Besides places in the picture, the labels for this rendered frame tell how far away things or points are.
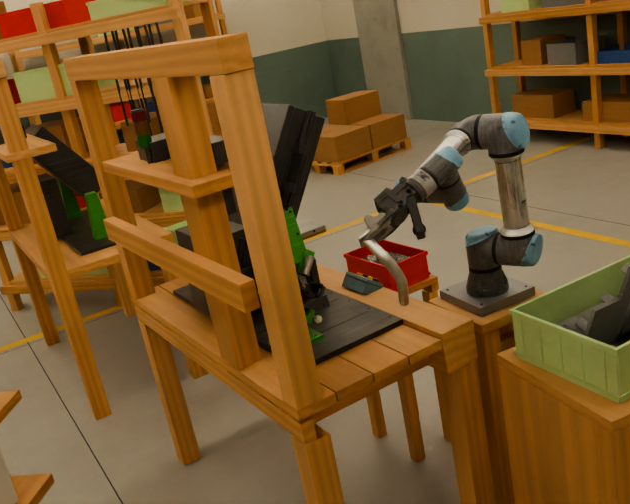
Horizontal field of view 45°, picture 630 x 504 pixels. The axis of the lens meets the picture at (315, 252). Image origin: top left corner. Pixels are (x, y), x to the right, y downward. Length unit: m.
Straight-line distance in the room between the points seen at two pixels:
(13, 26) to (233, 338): 3.94
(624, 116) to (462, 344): 5.78
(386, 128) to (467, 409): 6.84
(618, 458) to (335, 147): 6.84
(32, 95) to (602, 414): 4.74
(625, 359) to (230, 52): 1.33
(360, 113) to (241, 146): 7.55
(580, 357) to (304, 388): 0.80
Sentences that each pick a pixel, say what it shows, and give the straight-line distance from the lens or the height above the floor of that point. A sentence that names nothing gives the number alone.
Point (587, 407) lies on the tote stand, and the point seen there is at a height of 0.79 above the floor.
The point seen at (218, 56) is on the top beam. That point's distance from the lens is 1.94.
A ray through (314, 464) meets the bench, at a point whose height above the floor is 0.69.
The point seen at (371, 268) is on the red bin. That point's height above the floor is 0.89.
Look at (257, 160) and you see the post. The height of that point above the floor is 1.62.
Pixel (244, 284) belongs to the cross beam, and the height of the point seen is 1.27.
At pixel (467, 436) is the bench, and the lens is 2.72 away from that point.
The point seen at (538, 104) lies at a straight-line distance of 8.82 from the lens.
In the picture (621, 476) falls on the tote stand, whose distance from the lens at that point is 2.32.
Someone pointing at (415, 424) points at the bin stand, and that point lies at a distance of 3.37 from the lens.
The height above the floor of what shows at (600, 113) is 0.36.
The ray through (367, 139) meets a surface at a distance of 9.06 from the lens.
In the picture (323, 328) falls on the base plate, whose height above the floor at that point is 0.90.
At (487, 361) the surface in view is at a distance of 2.70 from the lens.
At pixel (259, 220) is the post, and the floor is 1.46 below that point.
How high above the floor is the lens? 1.99
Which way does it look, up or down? 18 degrees down
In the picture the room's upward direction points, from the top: 11 degrees counter-clockwise
